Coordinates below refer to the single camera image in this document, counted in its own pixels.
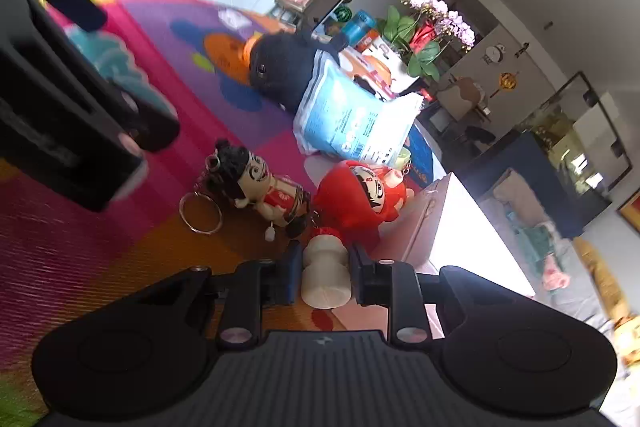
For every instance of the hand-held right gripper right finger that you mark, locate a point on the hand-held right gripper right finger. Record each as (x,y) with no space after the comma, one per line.
(361,274)

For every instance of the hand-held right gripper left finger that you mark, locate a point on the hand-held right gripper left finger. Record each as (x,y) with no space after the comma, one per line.
(288,278)

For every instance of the cream bottle-shaped toy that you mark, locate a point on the cream bottle-shaped toy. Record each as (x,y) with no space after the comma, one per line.
(325,272)

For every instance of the red hooded plush doll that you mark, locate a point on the red hooded plush doll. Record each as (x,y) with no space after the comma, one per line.
(352,202)

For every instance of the cardboard box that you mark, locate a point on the cardboard box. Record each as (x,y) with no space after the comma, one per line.
(450,232)

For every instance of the colourful play mat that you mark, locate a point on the colourful play mat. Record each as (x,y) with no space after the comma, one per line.
(210,117)

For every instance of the teal cloth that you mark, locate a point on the teal cloth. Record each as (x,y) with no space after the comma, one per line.
(122,67)

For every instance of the blue and white packet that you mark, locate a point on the blue and white packet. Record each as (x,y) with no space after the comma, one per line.
(350,117)

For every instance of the green cloth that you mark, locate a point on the green cloth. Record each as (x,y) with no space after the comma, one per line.
(532,247)

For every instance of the dark blue cabinet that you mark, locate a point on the dark blue cabinet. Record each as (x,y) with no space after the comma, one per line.
(525,177)

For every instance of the pink soft toy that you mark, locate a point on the pink soft toy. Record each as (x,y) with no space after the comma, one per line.
(555,272)

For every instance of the orange toy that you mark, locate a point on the orange toy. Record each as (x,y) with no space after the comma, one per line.
(370,69)

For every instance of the grey sofa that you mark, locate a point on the grey sofa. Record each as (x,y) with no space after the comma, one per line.
(575,287)

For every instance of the green striped ball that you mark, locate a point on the green striped ball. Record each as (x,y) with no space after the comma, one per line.
(343,13)

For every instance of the blue bottle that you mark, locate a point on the blue bottle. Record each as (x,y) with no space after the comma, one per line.
(356,28)

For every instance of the yellow cushion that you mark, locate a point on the yellow cushion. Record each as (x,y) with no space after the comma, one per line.
(602,279)

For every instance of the glass aquarium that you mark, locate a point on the glass aquarium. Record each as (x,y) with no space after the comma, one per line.
(575,147)

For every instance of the potted purple orchid plant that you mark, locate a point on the potted purple orchid plant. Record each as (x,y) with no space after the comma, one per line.
(425,27)

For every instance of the orange wall ornament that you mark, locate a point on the orange wall ornament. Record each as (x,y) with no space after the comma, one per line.
(507,82)

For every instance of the white wall clock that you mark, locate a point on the white wall clock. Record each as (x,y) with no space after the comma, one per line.
(493,53)

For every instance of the framed wall picture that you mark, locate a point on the framed wall picture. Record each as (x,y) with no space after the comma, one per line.
(631,209)

